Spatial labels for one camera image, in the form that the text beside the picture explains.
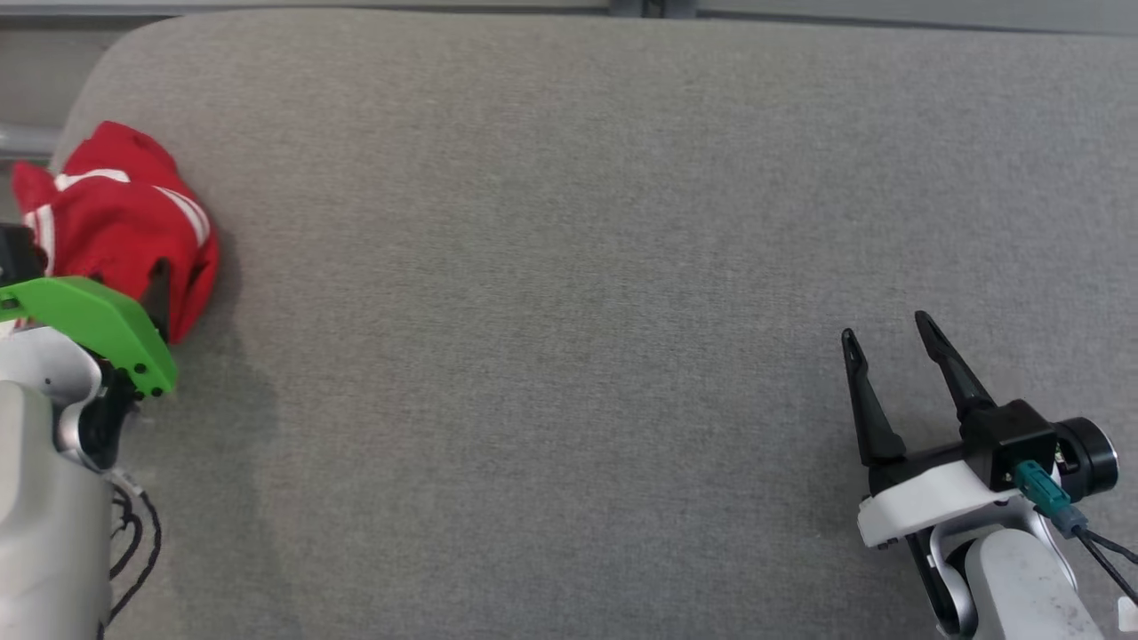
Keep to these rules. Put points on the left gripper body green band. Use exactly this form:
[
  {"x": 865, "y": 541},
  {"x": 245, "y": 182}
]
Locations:
[{"x": 89, "y": 316}]

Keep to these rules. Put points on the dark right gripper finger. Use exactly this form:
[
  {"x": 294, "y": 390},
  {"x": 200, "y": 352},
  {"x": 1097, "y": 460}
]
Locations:
[
  {"x": 871, "y": 418},
  {"x": 958, "y": 378}
]

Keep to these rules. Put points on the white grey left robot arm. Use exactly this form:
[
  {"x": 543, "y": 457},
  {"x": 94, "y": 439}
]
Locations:
[{"x": 44, "y": 533}]

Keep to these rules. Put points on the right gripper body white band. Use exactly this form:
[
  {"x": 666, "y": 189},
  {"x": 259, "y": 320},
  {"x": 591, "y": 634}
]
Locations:
[{"x": 925, "y": 493}]

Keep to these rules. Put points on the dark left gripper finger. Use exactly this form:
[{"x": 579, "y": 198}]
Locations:
[{"x": 161, "y": 298}]

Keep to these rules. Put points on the teal right camera connector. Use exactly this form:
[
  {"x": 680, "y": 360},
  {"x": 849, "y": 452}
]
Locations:
[{"x": 1040, "y": 489}]

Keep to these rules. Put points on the grey fabric sofa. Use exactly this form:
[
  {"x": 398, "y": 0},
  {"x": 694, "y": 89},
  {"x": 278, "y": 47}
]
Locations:
[{"x": 533, "y": 311}]

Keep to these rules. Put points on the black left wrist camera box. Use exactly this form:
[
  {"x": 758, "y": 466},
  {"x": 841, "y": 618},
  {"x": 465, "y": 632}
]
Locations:
[{"x": 18, "y": 253}]

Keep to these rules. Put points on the red basketball jersey white sleeves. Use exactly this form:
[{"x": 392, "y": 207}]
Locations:
[{"x": 116, "y": 222}]

